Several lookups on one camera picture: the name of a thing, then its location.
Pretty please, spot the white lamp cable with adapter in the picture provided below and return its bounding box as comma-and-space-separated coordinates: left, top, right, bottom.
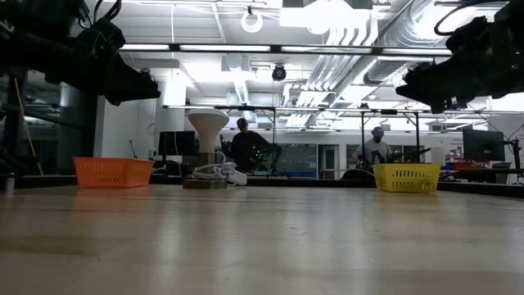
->
191, 151, 249, 187

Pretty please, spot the grey door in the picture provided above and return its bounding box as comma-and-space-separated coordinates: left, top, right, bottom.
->
318, 143, 340, 180

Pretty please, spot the white hanging ring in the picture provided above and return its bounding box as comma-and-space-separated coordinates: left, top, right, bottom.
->
240, 10, 264, 34

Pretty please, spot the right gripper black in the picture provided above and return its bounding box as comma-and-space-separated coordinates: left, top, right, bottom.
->
395, 28, 503, 115

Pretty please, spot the yellow extension cord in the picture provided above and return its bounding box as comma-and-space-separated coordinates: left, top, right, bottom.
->
14, 77, 44, 176

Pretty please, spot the person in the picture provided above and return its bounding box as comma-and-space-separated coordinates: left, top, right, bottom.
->
229, 117, 274, 174
351, 125, 397, 170

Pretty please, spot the orange plastic basket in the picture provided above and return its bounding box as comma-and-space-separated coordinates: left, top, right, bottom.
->
73, 157, 156, 189

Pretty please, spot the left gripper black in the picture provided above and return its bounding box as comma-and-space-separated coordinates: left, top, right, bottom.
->
44, 18, 161, 107

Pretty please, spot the yellow plastic basket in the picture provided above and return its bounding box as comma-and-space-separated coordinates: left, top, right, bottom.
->
372, 162, 442, 194

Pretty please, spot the black computer monitor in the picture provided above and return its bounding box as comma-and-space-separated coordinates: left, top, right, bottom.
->
157, 130, 197, 157
462, 128, 506, 162

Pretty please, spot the silver metal can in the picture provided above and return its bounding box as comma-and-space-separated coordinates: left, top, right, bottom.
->
2, 171, 16, 194

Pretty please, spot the black beam with light bars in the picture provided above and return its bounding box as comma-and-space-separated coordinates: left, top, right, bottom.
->
118, 42, 454, 57

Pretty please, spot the background black rig frame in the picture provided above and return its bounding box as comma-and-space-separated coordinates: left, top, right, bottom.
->
162, 104, 422, 181

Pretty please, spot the white bulb table lamp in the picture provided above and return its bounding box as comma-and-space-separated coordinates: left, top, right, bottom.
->
182, 107, 231, 190

